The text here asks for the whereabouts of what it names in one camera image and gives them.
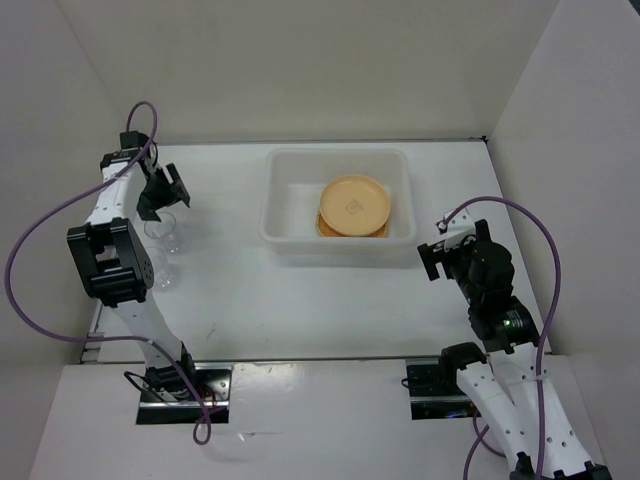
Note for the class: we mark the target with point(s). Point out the yellow plastic plate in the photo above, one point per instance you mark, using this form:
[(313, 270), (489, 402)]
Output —
[(355, 205)]

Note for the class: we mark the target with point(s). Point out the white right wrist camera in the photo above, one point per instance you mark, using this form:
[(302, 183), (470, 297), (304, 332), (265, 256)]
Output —
[(455, 227)]

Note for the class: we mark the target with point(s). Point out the clear plastic cup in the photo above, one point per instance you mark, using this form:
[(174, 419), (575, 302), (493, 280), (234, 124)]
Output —
[(164, 231), (164, 275)]

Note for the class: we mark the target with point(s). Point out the translucent white plastic bin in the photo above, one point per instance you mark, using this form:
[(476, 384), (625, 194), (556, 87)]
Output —
[(290, 222)]

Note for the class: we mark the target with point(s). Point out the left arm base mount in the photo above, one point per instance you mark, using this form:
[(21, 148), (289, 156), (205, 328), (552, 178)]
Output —
[(157, 407)]

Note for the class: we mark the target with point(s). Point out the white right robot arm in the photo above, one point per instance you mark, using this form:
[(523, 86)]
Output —
[(499, 372)]

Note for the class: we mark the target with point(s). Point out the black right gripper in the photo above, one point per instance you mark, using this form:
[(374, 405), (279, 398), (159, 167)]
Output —
[(429, 255)]

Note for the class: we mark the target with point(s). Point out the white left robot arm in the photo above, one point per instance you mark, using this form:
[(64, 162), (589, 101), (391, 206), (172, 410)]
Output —
[(114, 266)]

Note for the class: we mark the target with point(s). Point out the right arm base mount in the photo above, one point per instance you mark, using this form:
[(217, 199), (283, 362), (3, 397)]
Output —
[(431, 397)]

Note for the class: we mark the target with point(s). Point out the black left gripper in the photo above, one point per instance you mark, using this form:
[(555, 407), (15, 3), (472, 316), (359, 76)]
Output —
[(175, 192)]

